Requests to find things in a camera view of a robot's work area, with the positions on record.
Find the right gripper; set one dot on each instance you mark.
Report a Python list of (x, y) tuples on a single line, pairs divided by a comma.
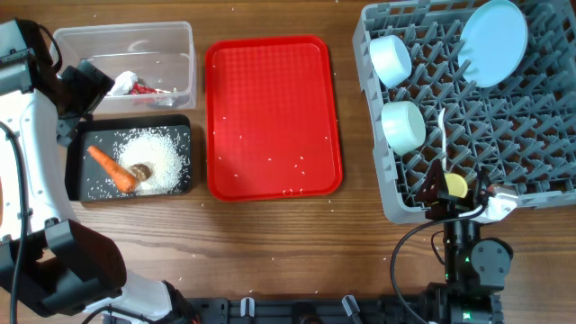
[(450, 206)]

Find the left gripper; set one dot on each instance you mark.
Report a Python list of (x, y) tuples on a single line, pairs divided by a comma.
[(94, 87)]

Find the yellow cup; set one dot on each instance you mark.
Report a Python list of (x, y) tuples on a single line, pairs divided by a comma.
[(456, 185)]

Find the white tissue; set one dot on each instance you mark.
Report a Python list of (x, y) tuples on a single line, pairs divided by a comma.
[(123, 83)]

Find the red snack wrapper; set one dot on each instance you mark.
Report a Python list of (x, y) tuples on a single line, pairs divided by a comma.
[(140, 89)]

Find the white plastic spoon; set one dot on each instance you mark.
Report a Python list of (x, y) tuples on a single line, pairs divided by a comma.
[(442, 127)]

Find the green bowl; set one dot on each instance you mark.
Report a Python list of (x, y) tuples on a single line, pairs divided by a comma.
[(403, 126)]

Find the brown food scrap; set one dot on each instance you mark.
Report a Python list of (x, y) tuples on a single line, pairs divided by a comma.
[(141, 172)]

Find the orange carrot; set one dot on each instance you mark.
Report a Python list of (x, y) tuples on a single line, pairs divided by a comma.
[(124, 181)]

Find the white rice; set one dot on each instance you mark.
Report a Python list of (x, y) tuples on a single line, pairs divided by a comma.
[(164, 149)]

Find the light blue bowl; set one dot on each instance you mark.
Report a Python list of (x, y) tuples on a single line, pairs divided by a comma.
[(391, 60)]

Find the light blue plate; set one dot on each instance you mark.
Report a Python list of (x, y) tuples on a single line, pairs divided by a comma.
[(494, 42)]

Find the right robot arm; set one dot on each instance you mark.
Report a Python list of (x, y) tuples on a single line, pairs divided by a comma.
[(475, 267)]

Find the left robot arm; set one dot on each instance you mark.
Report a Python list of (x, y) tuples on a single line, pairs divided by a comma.
[(50, 262)]

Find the grey dishwasher rack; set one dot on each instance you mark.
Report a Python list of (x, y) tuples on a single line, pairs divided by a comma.
[(522, 129)]

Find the black waste tray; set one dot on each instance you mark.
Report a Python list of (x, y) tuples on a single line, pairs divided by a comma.
[(75, 149)]

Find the clear plastic bin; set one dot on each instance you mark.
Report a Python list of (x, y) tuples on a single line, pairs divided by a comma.
[(160, 54)]

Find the red serving tray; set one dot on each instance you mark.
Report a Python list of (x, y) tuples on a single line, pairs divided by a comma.
[(271, 119)]

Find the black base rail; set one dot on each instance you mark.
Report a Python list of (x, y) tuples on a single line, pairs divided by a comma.
[(386, 309)]

